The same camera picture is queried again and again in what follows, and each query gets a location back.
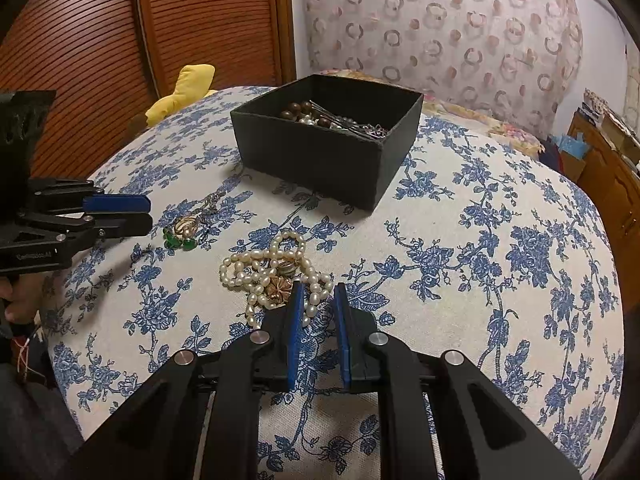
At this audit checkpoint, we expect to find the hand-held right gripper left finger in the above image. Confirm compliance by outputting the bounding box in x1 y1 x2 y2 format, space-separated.
65 280 306 480

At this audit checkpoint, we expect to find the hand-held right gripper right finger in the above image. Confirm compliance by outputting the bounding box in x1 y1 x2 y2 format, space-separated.
334 282 583 480

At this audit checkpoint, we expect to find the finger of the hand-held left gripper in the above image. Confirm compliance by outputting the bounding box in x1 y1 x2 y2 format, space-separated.
15 211 154 250
27 177 152 217

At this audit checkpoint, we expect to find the pearl necklace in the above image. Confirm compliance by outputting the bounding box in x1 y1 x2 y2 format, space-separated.
219 230 335 330

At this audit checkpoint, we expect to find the black jewelry box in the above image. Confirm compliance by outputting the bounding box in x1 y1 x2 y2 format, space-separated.
230 74 425 212

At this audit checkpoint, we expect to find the brown bead bracelet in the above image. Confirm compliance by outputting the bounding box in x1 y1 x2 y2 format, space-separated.
280 101 337 129

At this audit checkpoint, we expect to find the silver hairpin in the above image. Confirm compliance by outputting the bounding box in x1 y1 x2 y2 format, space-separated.
307 101 391 141

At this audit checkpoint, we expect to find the person's left hand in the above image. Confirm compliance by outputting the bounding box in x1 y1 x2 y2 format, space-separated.
0 276 45 324

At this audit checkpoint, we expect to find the gold green gem brooch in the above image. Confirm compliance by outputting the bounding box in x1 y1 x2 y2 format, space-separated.
162 215 202 252

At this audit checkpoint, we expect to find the wooden louvered wardrobe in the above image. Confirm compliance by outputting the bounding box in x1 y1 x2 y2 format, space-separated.
0 0 297 126

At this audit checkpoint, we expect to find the yellow plush toy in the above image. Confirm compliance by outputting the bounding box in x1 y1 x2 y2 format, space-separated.
145 64 217 128

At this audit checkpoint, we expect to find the person's dark trouser leg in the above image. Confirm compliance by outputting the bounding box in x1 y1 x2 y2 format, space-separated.
0 360 87 480

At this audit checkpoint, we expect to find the cardboard box with blue bag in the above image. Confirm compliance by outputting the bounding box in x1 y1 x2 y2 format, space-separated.
545 131 587 182

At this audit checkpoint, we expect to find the wooden cabinet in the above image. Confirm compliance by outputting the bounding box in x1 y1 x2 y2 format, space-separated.
567 110 640 242

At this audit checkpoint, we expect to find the circle print curtain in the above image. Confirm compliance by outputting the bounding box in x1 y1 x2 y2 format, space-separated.
300 0 584 134

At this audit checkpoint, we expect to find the patterned fabric bag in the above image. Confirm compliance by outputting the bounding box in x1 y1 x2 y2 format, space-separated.
582 88 610 122

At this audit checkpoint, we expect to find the cardboard box on cabinet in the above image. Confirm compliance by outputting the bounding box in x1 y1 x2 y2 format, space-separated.
602 109 640 157

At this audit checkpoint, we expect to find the thin metal chain necklace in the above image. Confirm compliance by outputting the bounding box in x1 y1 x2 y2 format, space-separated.
196 192 223 228

